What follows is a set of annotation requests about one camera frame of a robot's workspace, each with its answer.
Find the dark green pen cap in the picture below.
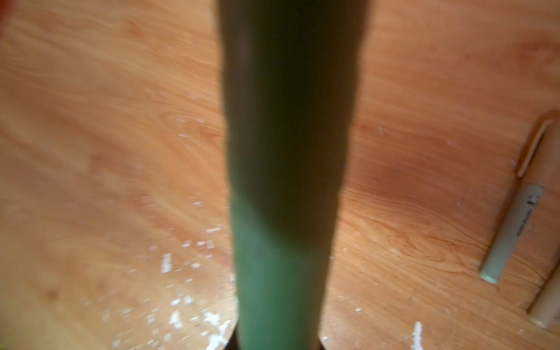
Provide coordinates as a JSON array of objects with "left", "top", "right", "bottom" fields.
[{"left": 218, "top": 1, "right": 370, "bottom": 242}]

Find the light green pen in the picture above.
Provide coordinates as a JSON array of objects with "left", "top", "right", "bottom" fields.
[{"left": 480, "top": 178, "right": 559, "bottom": 284}]

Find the beige pen cap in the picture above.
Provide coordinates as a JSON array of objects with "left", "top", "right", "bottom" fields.
[{"left": 516, "top": 110, "right": 559, "bottom": 188}]

